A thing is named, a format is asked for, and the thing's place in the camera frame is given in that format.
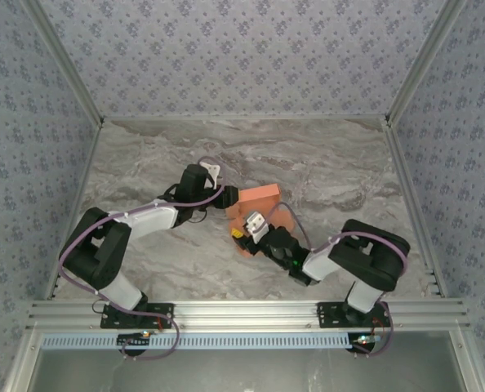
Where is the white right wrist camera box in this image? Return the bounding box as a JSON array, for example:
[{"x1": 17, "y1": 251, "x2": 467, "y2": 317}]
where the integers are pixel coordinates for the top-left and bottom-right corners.
[{"x1": 243, "y1": 211, "x2": 269, "y2": 243}]

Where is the black left wrist cable loop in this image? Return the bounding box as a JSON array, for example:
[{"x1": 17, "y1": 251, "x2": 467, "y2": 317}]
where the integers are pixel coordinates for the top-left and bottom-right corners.
[{"x1": 184, "y1": 207, "x2": 207, "y2": 226}]

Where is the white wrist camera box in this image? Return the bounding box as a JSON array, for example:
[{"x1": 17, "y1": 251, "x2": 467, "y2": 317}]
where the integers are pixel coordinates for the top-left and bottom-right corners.
[
  {"x1": 243, "y1": 211, "x2": 269, "y2": 243},
  {"x1": 198, "y1": 161, "x2": 222, "y2": 189}
]

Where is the grey metal lower panel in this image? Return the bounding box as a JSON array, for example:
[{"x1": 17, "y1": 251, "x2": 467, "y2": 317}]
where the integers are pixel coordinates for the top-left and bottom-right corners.
[{"x1": 33, "y1": 349, "x2": 466, "y2": 392}]

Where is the aluminium front frame rail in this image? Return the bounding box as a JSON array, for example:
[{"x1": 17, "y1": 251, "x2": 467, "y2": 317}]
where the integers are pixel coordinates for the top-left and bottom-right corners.
[{"x1": 25, "y1": 299, "x2": 470, "y2": 330}]

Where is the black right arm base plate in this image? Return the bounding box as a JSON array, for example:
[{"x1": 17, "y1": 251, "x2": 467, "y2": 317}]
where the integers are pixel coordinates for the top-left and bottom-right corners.
[{"x1": 316, "y1": 301, "x2": 393, "y2": 329}]

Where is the black controller board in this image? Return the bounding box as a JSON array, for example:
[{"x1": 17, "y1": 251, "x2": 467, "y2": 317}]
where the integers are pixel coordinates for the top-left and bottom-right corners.
[
  {"x1": 117, "y1": 332, "x2": 151, "y2": 349},
  {"x1": 349, "y1": 332, "x2": 379, "y2": 353}
]

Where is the aluminium frame leg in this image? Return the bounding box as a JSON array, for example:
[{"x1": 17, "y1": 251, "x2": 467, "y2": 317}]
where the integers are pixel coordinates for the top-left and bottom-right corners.
[
  {"x1": 3, "y1": 329, "x2": 43, "y2": 392},
  {"x1": 448, "y1": 326, "x2": 485, "y2": 392}
]

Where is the pale blue slotted cable duct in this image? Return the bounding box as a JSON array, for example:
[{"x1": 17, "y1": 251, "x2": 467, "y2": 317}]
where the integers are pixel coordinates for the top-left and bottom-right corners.
[{"x1": 41, "y1": 331, "x2": 360, "y2": 350}]

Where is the aluminium frame post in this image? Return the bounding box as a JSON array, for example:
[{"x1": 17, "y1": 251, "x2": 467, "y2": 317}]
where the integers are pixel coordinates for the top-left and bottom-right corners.
[
  {"x1": 384, "y1": 0, "x2": 469, "y2": 124},
  {"x1": 21, "y1": 0, "x2": 105, "y2": 126}
]

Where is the aluminium side rail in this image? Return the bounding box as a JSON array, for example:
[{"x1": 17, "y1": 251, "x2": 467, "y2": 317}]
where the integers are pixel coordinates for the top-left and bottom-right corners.
[
  {"x1": 44, "y1": 121, "x2": 105, "y2": 301},
  {"x1": 383, "y1": 118, "x2": 448, "y2": 298}
]

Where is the orange paper box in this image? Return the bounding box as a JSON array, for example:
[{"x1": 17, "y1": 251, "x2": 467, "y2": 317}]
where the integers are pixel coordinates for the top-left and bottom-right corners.
[{"x1": 225, "y1": 183, "x2": 296, "y2": 259}]

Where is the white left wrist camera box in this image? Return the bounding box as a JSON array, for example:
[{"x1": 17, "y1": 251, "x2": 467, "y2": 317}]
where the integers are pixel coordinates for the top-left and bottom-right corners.
[{"x1": 198, "y1": 161, "x2": 222, "y2": 189}]

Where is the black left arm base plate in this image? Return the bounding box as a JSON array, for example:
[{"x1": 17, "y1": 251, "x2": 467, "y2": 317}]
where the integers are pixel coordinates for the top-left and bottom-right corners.
[{"x1": 100, "y1": 301, "x2": 175, "y2": 330}]

